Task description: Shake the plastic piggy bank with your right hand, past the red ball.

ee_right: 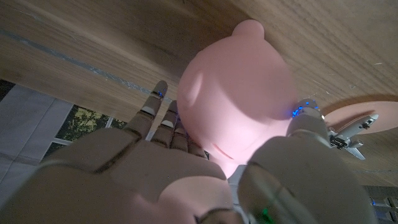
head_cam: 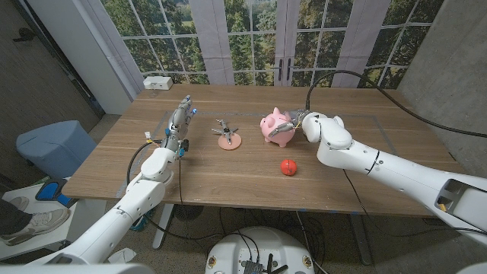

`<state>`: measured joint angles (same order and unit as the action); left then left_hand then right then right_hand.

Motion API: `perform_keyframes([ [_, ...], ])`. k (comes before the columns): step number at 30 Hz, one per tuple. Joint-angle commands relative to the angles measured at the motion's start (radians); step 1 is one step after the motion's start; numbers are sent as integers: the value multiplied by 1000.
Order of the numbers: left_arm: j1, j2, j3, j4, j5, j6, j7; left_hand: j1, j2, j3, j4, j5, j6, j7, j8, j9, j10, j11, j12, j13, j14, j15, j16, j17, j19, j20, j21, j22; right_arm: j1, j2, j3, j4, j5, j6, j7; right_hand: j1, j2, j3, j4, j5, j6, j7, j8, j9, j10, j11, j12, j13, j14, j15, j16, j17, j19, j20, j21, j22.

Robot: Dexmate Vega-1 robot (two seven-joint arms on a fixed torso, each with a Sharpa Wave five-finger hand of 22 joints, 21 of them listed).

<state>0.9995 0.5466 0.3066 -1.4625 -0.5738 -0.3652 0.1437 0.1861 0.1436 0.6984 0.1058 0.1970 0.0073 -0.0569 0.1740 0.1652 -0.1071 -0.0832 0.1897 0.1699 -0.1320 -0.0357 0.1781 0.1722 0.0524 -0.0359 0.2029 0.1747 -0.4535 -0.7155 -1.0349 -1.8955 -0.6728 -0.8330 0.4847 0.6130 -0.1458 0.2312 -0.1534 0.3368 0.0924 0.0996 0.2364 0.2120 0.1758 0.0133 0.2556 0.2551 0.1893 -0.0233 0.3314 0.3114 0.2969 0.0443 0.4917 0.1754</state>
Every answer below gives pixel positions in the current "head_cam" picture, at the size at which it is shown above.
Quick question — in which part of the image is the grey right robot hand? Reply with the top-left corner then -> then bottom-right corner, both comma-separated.
268,109 -> 313,139

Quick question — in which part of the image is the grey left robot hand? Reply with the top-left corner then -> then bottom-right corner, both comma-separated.
160,94 -> 198,157

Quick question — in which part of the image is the pink plastic piggy bank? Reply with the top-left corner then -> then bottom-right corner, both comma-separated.
259,107 -> 297,148

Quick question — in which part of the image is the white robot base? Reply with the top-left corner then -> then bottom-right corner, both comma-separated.
205,226 -> 316,274

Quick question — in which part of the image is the red ball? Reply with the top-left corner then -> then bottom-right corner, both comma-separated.
280,159 -> 298,177

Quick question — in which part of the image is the white box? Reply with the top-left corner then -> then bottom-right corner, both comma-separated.
142,75 -> 173,91

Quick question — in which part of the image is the toy airplane on round stand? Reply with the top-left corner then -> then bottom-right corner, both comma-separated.
211,119 -> 243,151

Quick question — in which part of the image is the dark round fan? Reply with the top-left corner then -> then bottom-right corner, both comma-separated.
173,204 -> 205,222

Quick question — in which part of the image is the printed window backdrop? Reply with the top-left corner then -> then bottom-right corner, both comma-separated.
78,0 -> 446,91

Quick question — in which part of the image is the white table leg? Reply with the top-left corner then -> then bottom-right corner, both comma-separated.
152,203 -> 175,250

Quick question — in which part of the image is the teal plastic object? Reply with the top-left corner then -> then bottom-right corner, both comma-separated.
129,207 -> 157,232

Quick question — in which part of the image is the blue-grey bin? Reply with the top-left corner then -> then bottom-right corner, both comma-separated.
15,119 -> 98,180

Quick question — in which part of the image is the white platform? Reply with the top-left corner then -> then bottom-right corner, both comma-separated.
0,183 -> 107,262

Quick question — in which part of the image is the grey table leg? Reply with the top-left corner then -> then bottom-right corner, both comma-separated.
349,212 -> 373,266

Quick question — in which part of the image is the crumpled white tissue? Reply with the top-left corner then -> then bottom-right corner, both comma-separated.
107,247 -> 137,264

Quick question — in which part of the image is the blue and black foot pedal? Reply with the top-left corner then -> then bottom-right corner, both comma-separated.
35,178 -> 79,209

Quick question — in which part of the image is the grey sneaker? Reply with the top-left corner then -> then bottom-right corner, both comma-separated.
0,207 -> 72,247

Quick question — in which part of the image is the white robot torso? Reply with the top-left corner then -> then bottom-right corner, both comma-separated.
0,263 -> 157,274

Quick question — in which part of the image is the dark trouser leg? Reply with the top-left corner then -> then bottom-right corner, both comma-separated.
0,199 -> 33,236

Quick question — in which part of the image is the thin black left arm wire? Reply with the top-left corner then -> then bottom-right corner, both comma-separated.
177,156 -> 184,206

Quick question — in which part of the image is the thin black arm wire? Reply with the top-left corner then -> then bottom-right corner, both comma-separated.
342,169 -> 487,237
177,156 -> 184,206

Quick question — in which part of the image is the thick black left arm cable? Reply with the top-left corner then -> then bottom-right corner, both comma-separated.
126,139 -> 165,186

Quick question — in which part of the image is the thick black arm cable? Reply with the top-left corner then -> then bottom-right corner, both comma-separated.
305,69 -> 487,139
126,139 -> 165,186

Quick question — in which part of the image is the thin black right arm wire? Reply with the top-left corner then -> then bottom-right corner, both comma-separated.
342,169 -> 487,237

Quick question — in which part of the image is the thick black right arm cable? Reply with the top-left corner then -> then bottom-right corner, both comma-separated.
305,69 -> 487,139

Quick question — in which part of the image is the black door handle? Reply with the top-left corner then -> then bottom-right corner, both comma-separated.
12,27 -> 37,43

